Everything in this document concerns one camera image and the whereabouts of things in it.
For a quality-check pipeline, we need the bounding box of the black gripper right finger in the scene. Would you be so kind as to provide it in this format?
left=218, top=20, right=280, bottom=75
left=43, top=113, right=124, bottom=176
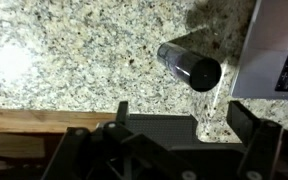
left=226, top=100, right=285, bottom=180

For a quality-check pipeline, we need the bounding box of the black bottle with purple label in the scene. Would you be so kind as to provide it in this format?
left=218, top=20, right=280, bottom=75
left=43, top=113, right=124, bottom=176
left=156, top=41, right=223, bottom=93

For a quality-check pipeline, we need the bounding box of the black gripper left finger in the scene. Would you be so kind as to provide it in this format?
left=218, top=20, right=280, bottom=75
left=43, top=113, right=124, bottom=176
left=42, top=100, right=193, bottom=180

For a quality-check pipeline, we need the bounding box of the laptop showing fireplace video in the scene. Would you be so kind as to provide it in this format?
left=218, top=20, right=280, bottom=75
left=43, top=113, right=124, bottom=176
left=229, top=0, right=288, bottom=101

